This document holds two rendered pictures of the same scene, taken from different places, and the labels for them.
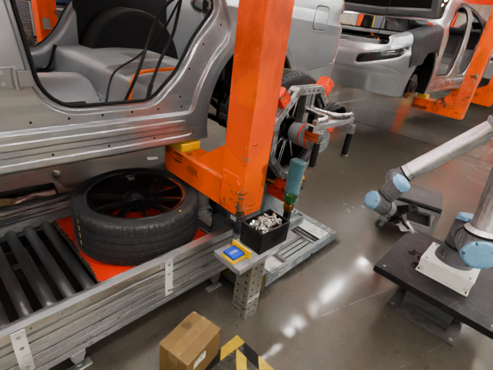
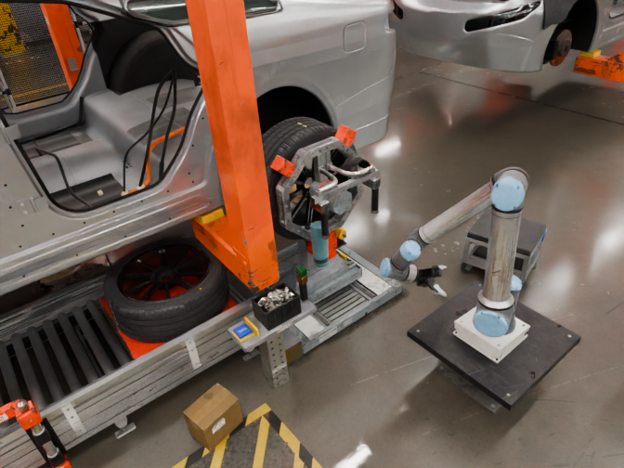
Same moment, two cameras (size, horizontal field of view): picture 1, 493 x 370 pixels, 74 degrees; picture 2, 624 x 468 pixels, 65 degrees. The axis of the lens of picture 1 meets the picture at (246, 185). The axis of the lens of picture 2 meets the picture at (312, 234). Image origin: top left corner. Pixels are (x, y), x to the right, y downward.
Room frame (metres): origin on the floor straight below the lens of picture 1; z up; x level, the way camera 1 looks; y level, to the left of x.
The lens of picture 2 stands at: (-0.38, -0.73, 2.18)
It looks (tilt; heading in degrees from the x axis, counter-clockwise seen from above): 35 degrees down; 13
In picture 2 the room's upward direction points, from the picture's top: 4 degrees counter-clockwise
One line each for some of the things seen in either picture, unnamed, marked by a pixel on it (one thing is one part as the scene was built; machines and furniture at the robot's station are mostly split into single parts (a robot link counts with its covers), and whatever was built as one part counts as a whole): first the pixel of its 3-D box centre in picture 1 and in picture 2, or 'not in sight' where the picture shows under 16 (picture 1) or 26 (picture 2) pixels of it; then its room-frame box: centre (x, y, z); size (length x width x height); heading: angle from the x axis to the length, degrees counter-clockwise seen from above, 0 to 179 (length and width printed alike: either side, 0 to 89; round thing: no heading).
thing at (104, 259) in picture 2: (21, 202); (74, 273); (1.96, 1.61, 0.02); 0.52 x 0.42 x 0.04; 133
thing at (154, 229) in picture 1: (138, 211); (168, 286); (1.52, 0.58, 0.39); 0.66 x 0.66 x 0.24
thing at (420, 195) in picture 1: (408, 210); (503, 248); (2.38, -1.36, 0.17); 0.43 x 0.36 x 0.34; 64
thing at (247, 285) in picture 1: (248, 282); (272, 353); (1.27, -0.08, 0.21); 0.10 x 0.10 x 0.42; 49
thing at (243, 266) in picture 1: (257, 245); (272, 319); (1.30, -0.10, 0.44); 0.43 x 0.17 x 0.03; 139
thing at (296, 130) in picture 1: (308, 136); (330, 195); (1.83, -0.32, 0.85); 0.21 x 0.14 x 0.14; 49
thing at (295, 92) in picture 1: (298, 132); (321, 190); (1.88, -0.26, 0.85); 0.54 x 0.07 x 0.54; 139
